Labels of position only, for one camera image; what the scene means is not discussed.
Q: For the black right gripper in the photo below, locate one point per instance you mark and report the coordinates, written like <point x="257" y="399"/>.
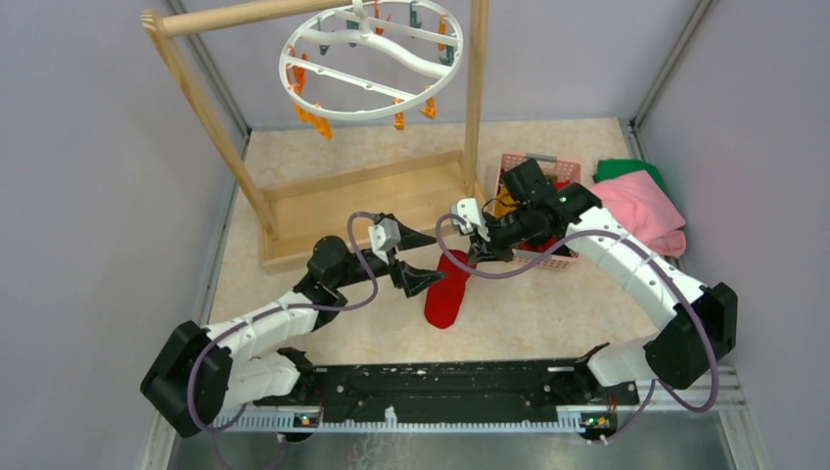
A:
<point x="482" y="251"/>

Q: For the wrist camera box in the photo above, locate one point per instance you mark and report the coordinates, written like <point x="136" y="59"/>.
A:
<point x="469" y="218"/>
<point x="384" y="236"/>

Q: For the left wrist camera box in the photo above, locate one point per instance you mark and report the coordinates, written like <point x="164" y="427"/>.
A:
<point x="384" y="236"/>

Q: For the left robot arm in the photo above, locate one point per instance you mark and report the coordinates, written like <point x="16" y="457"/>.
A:
<point x="202" y="371"/>

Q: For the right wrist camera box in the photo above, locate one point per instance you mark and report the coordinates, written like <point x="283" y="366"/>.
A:
<point x="469" y="218"/>

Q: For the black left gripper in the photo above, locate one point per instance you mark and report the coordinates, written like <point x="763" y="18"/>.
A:
<point x="411" y="279"/>

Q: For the green cloth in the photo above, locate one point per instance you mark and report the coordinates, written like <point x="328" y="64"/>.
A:
<point x="613" y="168"/>

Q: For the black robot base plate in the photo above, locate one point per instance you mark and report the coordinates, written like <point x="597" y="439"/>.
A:
<point x="467" y="392"/>

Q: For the mustard yellow sock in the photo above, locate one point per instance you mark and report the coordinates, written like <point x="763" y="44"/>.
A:
<point x="504" y="203"/>

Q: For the white round clip hanger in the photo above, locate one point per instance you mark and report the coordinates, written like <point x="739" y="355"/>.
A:
<point x="371" y="61"/>

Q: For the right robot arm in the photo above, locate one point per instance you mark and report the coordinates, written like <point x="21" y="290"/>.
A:
<point x="696" y="323"/>

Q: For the red santa sock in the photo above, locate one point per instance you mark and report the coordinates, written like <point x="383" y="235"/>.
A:
<point x="444" y="298"/>

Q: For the wooden hanger rack frame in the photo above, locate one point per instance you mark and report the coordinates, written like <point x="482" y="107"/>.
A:
<point x="290" y="214"/>

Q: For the white toothed cable rail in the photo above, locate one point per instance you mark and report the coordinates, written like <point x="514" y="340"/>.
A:
<point x="280" y="421"/>

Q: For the pink perforated plastic basket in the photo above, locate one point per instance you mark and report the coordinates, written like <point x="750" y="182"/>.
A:
<point x="563" y="258"/>

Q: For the pink cloth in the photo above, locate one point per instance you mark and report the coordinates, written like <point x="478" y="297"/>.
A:
<point x="642" y="208"/>

